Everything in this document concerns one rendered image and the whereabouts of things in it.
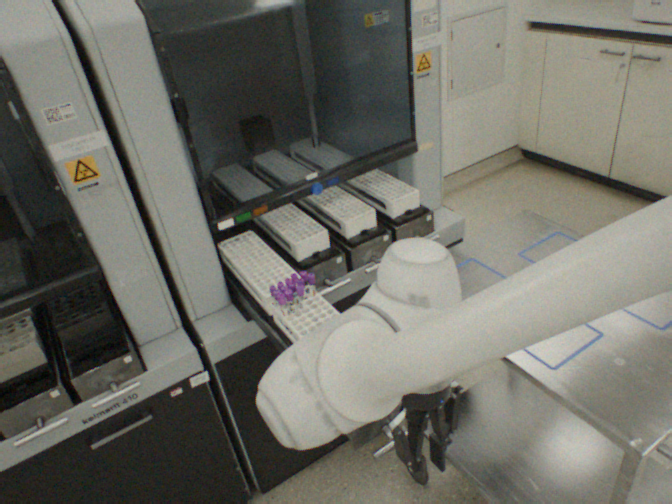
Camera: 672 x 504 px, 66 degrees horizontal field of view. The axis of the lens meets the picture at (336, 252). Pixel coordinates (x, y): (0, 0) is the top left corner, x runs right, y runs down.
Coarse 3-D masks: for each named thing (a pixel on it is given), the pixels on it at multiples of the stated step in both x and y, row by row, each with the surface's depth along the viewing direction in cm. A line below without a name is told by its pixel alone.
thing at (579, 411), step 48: (480, 240) 129; (528, 240) 126; (576, 240) 124; (480, 288) 113; (576, 336) 98; (624, 336) 97; (480, 384) 159; (528, 384) 157; (576, 384) 89; (624, 384) 88; (480, 432) 145; (528, 432) 143; (576, 432) 141; (624, 432) 80; (480, 480) 133; (528, 480) 132; (576, 480) 130; (624, 480) 83
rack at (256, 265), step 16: (240, 240) 134; (256, 240) 135; (224, 256) 136; (240, 256) 128; (256, 256) 128; (272, 256) 126; (240, 272) 124; (256, 272) 123; (272, 272) 121; (288, 272) 121; (256, 288) 116
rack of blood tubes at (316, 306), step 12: (312, 300) 110; (324, 300) 110; (276, 312) 109; (300, 312) 108; (312, 312) 107; (324, 312) 106; (336, 312) 106; (288, 324) 105; (300, 324) 104; (312, 324) 104; (288, 336) 108; (300, 336) 101
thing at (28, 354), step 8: (16, 344) 108; (24, 344) 108; (32, 344) 108; (0, 352) 106; (8, 352) 106; (16, 352) 107; (24, 352) 107; (32, 352) 108; (40, 352) 109; (0, 360) 105; (8, 360) 106; (16, 360) 107; (24, 360) 108; (32, 360) 109; (40, 360) 110; (0, 368) 106; (8, 368) 107; (16, 368) 108; (24, 368) 109; (32, 368) 110; (0, 376) 107; (8, 376) 108
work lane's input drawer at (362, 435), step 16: (224, 272) 134; (240, 288) 128; (256, 304) 119; (256, 320) 121; (272, 320) 114; (272, 336) 114; (400, 400) 94; (352, 432) 90; (368, 432) 93; (384, 432) 94; (384, 448) 91
